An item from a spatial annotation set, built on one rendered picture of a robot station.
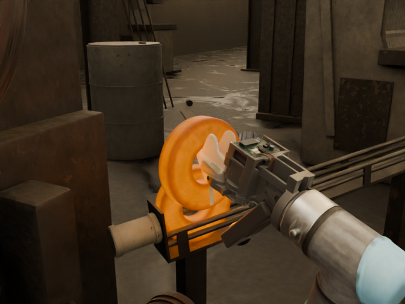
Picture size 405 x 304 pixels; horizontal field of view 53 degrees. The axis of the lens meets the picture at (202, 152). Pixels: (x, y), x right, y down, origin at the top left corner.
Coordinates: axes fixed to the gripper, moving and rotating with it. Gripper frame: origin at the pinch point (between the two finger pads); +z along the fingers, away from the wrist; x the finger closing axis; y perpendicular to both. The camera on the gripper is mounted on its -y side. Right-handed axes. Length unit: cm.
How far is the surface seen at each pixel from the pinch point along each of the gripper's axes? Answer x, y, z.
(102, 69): -96, -73, 222
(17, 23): 24.6, 17.0, 13.2
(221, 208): -10.3, -16.5, 1.9
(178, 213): -0.9, -16.2, 3.9
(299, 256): -102, -93, 28
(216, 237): -8.8, -22.1, -0.1
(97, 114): 5.7, -5.0, 26.8
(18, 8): 24.2, 18.8, 13.9
